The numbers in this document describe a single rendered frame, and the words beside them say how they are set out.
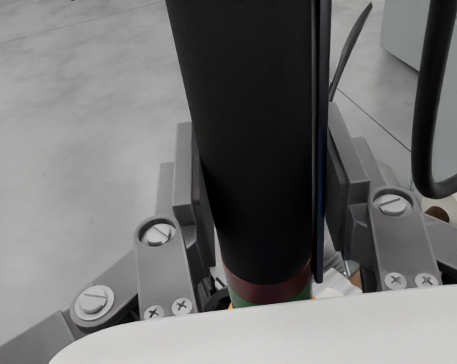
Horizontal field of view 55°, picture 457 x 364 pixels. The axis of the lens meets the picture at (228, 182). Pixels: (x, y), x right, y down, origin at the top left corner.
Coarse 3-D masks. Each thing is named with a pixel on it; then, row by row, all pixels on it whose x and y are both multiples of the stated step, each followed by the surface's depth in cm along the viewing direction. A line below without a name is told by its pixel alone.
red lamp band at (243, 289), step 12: (312, 252) 16; (312, 264) 16; (228, 276) 16; (300, 276) 15; (240, 288) 15; (252, 288) 15; (264, 288) 15; (276, 288) 15; (288, 288) 15; (300, 288) 16; (252, 300) 16; (264, 300) 15; (276, 300) 15
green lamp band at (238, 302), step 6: (312, 276) 16; (312, 282) 17; (228, 288) 17; (306, 288) 16; (312, 288) 17; (234, 294) 16; (300, 294) 16; (306, 294) 16; (234, 300) 17; (240, 300) 16; (294, 300) 16; (240, 306) 16; (246, 306) 16
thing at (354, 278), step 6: (426, 210) 27; (432, 210) 26; (438, 210) 26; (444, 210) 26; (432, 216) 26; (438, 216) 26; (444, 216) 26; (354, 276) 24; (354, 282) 23; (360, 282) 23; (360, 288) 23
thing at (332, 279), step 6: (330, 270) 24; (324, 276) 24; (330, 276) 24; (336, 276) 24; (342, 276) 24; (324, 282) 23; (330, 282) 23; (336, 282) 23; (342, 282) 23; (348, 282) 23; (318, 288) 23; (324, 288) 23; (336, 288) 23; (342, 288) 23; (348, 288) 23; (354, 288) 23; (318, 294) 23; (348, 294) 23; (354, 294) 23
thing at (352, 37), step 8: (368, 8) 40; (360, 16) 42; (368, 16) 40; (360, 24) 40; (352, 32) 43; (352, 40) 41; (344, 48) 45; (352, 48) 40; (344, 56) 41; (344, 64) 40; (336, 72) 44; (336, 80) 41; (336, 88) 42
